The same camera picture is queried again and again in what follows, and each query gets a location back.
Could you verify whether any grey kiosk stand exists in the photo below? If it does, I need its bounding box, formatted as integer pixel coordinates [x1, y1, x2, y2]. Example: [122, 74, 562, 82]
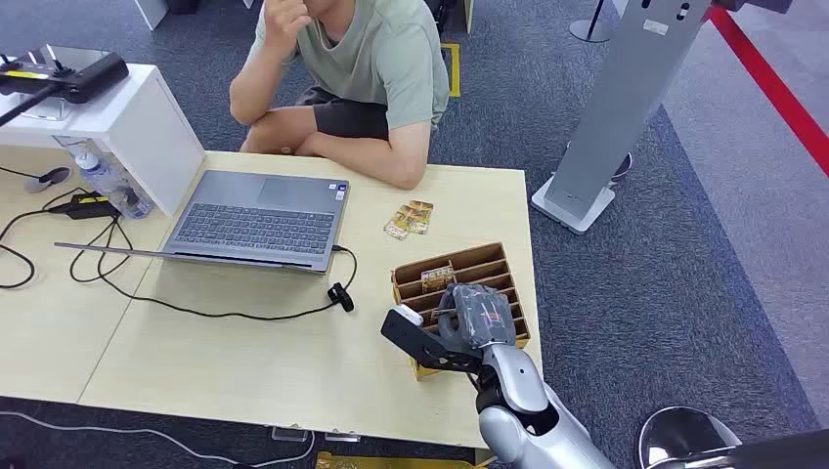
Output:
[531, 0, 714, 236]

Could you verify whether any black mains cable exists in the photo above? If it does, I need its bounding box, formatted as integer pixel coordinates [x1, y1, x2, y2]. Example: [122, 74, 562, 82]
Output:
[0, 188, 89, 290]

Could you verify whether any person's right hand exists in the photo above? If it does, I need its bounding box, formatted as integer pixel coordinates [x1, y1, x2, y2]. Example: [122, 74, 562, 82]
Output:
[262, 0, 314, 55]

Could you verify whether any brown slotted card holder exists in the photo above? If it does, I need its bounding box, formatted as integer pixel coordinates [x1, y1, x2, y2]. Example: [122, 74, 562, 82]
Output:
[391, 241, 533, 381]

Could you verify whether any black laptop power cable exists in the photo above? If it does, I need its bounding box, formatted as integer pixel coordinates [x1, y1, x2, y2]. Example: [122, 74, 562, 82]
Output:
[67, 216, 360, 323]

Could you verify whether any printed brown card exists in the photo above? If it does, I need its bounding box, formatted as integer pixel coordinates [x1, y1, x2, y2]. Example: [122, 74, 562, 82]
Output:
[383, 204, 415, 242]
[406, 199, 435, 235]

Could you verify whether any clear plastic water bottle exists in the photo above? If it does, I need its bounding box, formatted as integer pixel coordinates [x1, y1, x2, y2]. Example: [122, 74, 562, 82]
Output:
[73, 150, 154, 220]

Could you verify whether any black device with antennas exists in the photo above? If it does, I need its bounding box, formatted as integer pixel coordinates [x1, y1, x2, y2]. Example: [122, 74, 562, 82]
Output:
[0, 43, 131, 128]

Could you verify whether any grey open laptop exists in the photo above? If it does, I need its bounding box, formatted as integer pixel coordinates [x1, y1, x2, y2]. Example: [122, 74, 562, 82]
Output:
[54, 169, 351, 276]

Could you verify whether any white floor cable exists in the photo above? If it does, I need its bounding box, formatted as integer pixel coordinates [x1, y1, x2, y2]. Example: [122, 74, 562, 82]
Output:
[0, 409, 318, 469]

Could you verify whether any silver round dome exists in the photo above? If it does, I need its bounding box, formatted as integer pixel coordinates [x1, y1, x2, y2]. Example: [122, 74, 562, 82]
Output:
[637, 405, 743, 469]

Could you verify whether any yellow sheet under table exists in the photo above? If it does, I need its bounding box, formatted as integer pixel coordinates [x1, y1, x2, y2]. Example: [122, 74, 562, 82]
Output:
[314, 450, 484, 469]

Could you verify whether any grey round puck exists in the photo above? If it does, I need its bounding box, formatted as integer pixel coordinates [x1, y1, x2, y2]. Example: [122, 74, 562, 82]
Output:
[23, 166, 73, 194]

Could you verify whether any white box cabinet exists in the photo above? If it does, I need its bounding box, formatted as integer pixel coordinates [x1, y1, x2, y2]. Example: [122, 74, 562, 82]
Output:
[0, 63, 207, 218]

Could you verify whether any person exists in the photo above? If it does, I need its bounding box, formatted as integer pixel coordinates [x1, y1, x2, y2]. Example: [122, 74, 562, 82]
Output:
[228, 0, 452, 192]

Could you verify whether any red barrier belt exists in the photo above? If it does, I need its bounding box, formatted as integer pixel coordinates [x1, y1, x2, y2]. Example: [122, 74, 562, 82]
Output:
[704, 5, 829, 178]

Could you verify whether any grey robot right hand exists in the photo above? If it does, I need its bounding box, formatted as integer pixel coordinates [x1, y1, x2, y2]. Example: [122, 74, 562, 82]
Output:
[437, 282, 518, 352]

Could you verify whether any white furniture panel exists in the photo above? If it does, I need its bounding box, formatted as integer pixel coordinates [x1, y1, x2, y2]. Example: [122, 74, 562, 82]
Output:
[133, 0, 171, 31]

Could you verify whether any black bracket wrist camera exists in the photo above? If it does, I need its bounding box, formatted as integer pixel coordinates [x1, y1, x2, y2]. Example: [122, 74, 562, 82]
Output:
[379, 303, 484, 378]

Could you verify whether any black power adapter brick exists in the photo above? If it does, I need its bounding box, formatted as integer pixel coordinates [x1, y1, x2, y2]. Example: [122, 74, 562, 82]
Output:
[48, 192, 122, 221]

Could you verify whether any grey stanchion base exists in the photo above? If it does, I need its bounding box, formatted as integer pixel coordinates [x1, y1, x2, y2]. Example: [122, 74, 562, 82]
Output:
[569, 0, 614, 44]

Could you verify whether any printed card in holder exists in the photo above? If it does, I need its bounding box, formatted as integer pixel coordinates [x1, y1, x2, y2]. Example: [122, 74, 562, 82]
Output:
[420, 265, 458, 294]

